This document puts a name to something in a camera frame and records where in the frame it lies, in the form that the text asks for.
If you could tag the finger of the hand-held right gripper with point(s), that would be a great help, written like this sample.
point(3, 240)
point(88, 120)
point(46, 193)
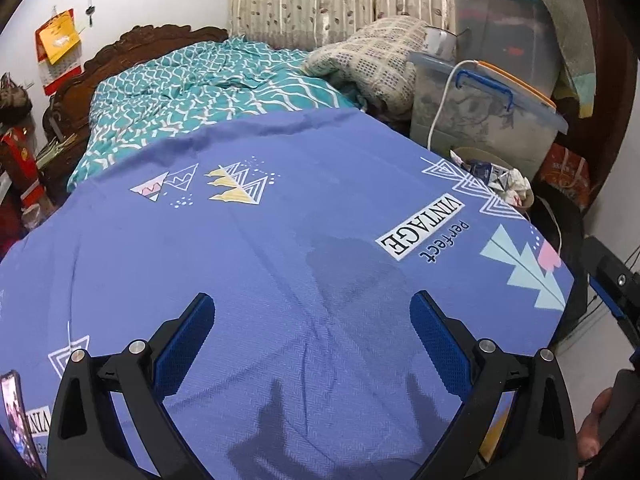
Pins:
point(607, 272)

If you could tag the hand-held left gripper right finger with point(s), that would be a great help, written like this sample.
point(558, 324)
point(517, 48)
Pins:
point(440, 345)

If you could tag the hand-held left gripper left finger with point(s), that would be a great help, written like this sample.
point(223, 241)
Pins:
point(187, 340)

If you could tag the round beige trash bin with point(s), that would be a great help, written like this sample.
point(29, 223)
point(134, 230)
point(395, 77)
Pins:
point(480, 151)

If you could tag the person's right hand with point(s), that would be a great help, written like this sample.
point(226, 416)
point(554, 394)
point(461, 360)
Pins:
point(592, 430)

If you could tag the orange red bag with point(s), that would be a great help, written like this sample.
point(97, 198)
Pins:
point(565, 170)

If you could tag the large white crumpled tissue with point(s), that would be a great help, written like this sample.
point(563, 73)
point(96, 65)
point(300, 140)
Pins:
point(515, 185)

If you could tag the blue printed bedsheet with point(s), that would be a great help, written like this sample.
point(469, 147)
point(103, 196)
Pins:
point(300, 235)

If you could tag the blue white packet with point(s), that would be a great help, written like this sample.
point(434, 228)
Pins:
point(485, 170)

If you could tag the smartphone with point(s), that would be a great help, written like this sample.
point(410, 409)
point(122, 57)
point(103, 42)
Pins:
point(15, 410)

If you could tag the clear box orange-trim lid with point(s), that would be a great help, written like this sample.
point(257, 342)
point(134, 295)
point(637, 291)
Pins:
point(490, 115)

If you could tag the red gift box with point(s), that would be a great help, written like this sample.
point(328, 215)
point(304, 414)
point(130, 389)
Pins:
point(17, 160)

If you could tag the teal patterned bedsheet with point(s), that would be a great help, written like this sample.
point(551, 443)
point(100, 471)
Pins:
point(200, 85)

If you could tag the green checked cloth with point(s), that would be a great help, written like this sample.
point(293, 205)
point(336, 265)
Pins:
point(565, 20)

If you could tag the clear bin teal lid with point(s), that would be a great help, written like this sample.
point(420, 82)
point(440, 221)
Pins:
point(500, 25)

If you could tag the white enamel bowl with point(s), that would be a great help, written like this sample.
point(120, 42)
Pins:
point(440, 42)

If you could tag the dark woven basket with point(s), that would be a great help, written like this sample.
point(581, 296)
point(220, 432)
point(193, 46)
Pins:
point(12, 100)

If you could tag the folded checked blanket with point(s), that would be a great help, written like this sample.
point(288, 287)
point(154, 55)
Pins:
point(370, 55)

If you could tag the carved wooden headboard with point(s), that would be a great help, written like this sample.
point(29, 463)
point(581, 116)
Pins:
point(125, 42)

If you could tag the hanging keys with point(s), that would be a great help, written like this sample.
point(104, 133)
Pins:
point(90, 10)

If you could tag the beige leaf-print curtain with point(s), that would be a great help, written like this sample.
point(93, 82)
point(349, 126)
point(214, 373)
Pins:
point(300, 0)

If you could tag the red yellow wall calendar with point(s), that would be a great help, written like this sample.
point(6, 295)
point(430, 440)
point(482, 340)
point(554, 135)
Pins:
point(60, 60)

